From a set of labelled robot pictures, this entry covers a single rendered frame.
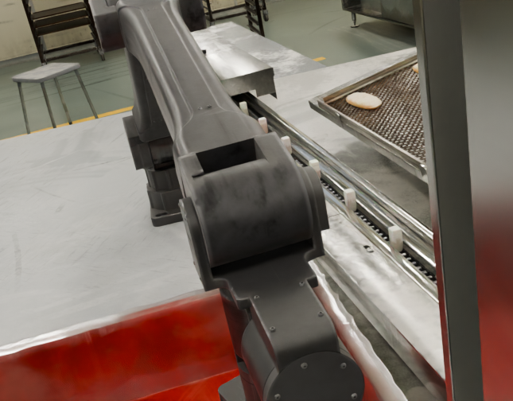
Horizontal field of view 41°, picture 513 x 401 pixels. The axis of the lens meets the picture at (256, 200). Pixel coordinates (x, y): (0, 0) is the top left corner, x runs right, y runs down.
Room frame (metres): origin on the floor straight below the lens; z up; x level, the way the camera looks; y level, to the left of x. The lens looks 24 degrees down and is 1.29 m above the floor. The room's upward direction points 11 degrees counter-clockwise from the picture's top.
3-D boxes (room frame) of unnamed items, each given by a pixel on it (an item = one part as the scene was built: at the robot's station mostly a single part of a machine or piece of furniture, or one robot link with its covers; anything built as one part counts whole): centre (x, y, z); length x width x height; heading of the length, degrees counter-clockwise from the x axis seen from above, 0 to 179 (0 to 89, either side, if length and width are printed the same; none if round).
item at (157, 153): (1.06, 0.12, 0.94); 0.09 x 0.05 x 0.10; 11
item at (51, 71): (4.50, 1.16, 0.23); 0.36 x 0.36 x 0.46; 46
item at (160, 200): (1.08, 0.13, 0.86); 0.12 x 0.09 x 0.08; 5
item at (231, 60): (2.09, 0.13, 0.89); 1.25 x 0.18 x 0.09; 12
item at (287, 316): (0.36, 0.00, 1.06); 0.11 x 0.09 x 0.12; 11
